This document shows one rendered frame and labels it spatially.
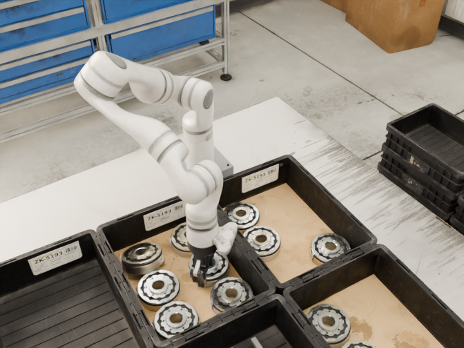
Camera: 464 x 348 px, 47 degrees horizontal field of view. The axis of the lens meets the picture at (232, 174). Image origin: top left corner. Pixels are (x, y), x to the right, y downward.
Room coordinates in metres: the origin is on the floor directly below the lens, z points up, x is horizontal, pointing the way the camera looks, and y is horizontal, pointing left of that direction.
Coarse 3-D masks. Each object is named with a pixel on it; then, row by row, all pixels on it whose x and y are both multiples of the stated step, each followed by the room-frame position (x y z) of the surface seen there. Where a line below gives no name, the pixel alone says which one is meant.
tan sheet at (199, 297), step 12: (144, 240) 0.98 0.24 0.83; (156, 240) 0.98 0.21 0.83; (168, 240) 0.98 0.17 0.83; (120, 252) 0.94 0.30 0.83; (168, 252) 0.94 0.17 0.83; (120, 264) 0.89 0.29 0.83; (168, 264) 0.89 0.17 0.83; (180, 264) 0.89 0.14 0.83; (132, 276) 0.86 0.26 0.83; (180, 276) 0.85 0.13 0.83; (228, 276) 0.85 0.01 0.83; (180, 288) 0.82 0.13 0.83; (192, 288) 0.82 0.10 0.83; (204, 288) 0.82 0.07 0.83; (180, 300) 0.78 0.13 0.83; (192, 300) 0.78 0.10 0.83; (204, 300) 0.78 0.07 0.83; (156, 312) 0.75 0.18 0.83; (204, 312) 0.75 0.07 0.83
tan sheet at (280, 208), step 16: (272, 192) 1.17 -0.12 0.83; (288, 192) 1.17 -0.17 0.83; (224, 208) 1.10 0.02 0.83; (272, 208) 1.10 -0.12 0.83; (288, 208) 1.10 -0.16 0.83; (304, 208) 1.10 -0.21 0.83; (272, 224) 1.03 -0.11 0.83; (288, 224) 1.03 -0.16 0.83; (304, 224) 1.03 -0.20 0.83; (320, 224) 1.03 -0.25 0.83; (288, 240) 0.97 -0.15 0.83; (304, 240) 0.97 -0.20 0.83; (288, 256) 0.92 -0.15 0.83; (304, 256) 0.92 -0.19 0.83; (272, 272) 0.87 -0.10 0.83; (288, 272) 0.87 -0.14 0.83
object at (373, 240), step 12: (288, 156) 1.21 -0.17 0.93; (252, 168) 1.16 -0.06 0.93; (300, 168) 1.16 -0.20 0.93; (228, 180) 1.11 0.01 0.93; (312, 180) 1.11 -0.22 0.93; (324, 192) 1.06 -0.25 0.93; (336, 204) 1.01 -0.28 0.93; (228, 216) 0.97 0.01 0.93; (348, 216) 0.97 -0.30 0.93; (360, 228) 0.93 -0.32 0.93; (240, 240) 0.89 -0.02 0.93; (372, 240) 0.88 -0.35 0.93; (252, 252) 0.85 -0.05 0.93; (348, 252) 0.85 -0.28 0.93; (264, 264) 0.81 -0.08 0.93; (324, 264) 0.81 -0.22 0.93; (300, 276) 0.78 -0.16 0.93; (276, 288) 0.75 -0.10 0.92
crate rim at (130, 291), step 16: (144, 208) 1.00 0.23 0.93; (112, 224) 0.94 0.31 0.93; (224, 224) 0.94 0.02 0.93; (112, 256) 0.84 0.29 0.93; (256, 272) 0.79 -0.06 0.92; (128, 288) 0.74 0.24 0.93; (272, 288) 0.74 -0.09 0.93; (240, 304) 0.70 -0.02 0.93; (144, 320) 0.66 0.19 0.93; (208, 320) 0.66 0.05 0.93; (176, 336) 0.62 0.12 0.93
